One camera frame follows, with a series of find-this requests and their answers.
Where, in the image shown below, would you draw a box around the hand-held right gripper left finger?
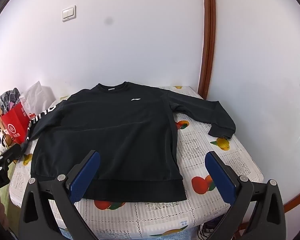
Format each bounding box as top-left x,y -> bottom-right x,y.
18,150 -> 100,240

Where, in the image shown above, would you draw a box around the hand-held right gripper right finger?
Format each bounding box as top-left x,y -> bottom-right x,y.
205,151 -> 294,240

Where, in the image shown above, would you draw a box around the black sweatshirt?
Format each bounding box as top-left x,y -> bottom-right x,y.
25,81 -> 237,202

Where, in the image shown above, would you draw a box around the red paper bag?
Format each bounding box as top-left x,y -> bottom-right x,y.
0,102 -> 34,145

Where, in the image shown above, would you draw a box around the fruit print tablecloth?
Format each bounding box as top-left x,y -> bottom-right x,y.
9,85 -> 264,240

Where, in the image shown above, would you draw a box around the plaid cloth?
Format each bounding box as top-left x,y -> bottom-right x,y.
0,87 -> 22,114

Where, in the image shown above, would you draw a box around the brown wooden baseboard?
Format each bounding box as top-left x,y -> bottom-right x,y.
283,155 -> 300,214

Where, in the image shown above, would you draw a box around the black cables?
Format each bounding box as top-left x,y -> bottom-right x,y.
199,217 -> 218,240

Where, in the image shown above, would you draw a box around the brown wooden door frame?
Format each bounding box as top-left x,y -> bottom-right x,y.
197,0 -> 217,100

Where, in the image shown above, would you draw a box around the white wall light switch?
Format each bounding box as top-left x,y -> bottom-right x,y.
62,5 -> 77,22

